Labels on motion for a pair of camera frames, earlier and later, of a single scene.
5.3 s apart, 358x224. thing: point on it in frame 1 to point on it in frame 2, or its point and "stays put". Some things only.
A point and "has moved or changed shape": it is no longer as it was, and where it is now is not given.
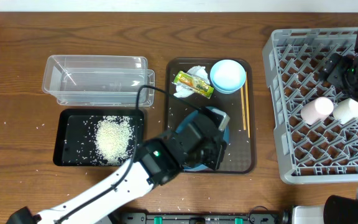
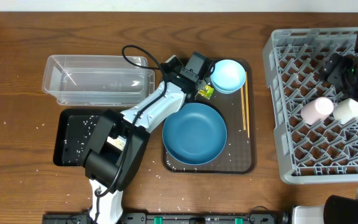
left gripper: [215, 163] to [207, 78]
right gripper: [334, 70] stays put
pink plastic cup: [316, 110] stays put
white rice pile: [114, 139] has moved or changed shape
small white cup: [347, 110] stays put
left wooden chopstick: [243, 109] stays put
